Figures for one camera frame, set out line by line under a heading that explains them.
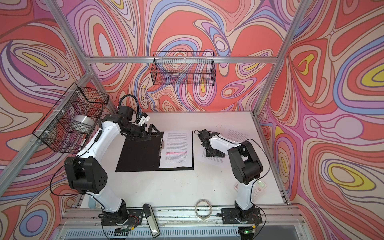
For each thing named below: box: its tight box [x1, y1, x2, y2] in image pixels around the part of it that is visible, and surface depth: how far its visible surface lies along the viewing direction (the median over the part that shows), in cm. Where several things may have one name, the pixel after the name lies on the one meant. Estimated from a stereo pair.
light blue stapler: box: [88, 197, 97, 209], surface depth 76 cm
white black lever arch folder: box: [115, 131, 194, 172], surface depth 96 cm
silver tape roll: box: [72, 114, 95, 128], surface depth 74 cm
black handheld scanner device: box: [142, 203, 161, 238], surface depth 70 cm
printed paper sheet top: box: [159, 130, 193, 168], surface depth 99 cm
